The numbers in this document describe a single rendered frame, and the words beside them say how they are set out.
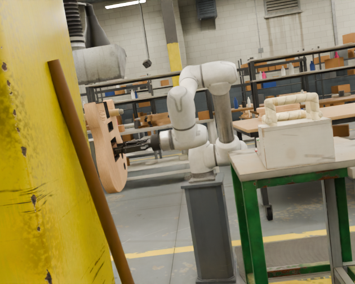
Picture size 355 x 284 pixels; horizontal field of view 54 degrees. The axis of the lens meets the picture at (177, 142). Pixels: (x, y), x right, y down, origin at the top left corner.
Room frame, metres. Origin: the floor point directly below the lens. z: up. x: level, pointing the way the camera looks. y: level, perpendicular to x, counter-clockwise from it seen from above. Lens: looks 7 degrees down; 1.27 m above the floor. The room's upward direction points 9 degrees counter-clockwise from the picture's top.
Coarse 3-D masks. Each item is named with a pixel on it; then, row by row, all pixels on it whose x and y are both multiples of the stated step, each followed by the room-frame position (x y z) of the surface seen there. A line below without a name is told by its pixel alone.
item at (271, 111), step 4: (268, 104) 1.38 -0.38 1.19; (272, 104) 1.38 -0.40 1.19; (268, 108) 1.39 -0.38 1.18; (272, 108) 1.38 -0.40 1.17; (268, 112) 1.39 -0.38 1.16; (272, 112) 1.38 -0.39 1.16; (268, 116) 1.39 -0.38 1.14; (272, 116) 1.38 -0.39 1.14; (276, 116) 1.39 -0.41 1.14; (272, 120) 1.38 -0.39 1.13; (276, 120) 1.38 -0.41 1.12; (272, 124) 1.38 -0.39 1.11; (276, 124) 1.38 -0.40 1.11
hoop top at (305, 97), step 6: (288, 96) 1.38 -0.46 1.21; (294, 96) 1.37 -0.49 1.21; (300, 96) 1.37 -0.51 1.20; (306, 96) 1.36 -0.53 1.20; (312, 96) 1.36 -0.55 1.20; (270, 102) 1.38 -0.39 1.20; (276, 102) 1.38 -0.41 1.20; (282, 102) 1.37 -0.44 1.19; (288, 102) 1.37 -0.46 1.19; (294, 102) 1.37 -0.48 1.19; (300, 102) 1.37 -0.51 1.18
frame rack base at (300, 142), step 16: (272, 128) 1.37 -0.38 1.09; (288, 128) 1.36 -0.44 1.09; (304, 128) 1.35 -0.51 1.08; (320, 128) 1.35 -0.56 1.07; (272, 144) 1.37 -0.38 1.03; (288, 144) 1.36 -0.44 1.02; (304, 144) 1.35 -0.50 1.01; (320, 144) 1.35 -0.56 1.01; (272, 160) 1.37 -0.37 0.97; (288, 160) 1.36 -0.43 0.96; (304, 160) 1.36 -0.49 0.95; (320, 160) 1.35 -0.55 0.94
